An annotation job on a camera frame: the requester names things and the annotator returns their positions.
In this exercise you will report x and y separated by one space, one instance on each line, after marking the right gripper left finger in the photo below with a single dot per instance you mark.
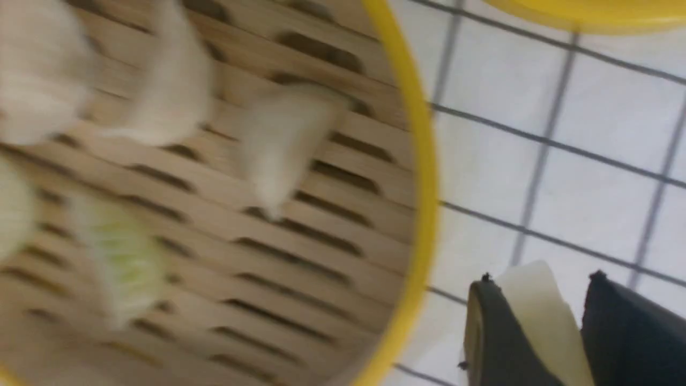
495 347

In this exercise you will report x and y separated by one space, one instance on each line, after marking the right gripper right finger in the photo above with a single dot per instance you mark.
630 340

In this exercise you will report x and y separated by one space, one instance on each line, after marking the greenish dumpling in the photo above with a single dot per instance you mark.
547 321
18 209
128 262

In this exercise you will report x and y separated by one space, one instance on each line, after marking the white dumpling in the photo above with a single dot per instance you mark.
48 70
280 134
176 96

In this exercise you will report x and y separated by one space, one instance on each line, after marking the bamboo steamer lid yellow rim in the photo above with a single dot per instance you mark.
599 17

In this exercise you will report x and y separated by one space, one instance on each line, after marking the bamboo steamer tray yellow rim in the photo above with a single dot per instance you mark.
325 296

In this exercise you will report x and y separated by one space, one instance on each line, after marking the white grid tablecloth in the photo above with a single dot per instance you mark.
551 147

